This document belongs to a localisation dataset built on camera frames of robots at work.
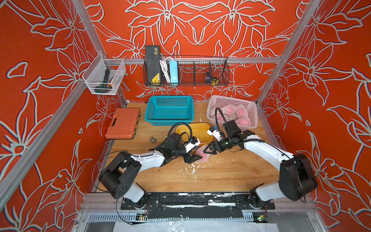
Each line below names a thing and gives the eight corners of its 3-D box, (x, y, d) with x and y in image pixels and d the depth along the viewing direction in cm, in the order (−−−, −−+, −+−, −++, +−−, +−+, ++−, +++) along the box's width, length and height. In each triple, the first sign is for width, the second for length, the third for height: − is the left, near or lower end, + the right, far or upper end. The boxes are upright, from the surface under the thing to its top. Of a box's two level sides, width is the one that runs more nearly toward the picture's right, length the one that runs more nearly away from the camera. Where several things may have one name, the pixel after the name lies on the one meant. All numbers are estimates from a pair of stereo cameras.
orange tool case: (107, 140, 99) (104, 136, 95) (118, 112, 116) (116, 107, 111) (133, 140, 99) (131, 136, 94) (141, 112, 116) (139, 107, 111)
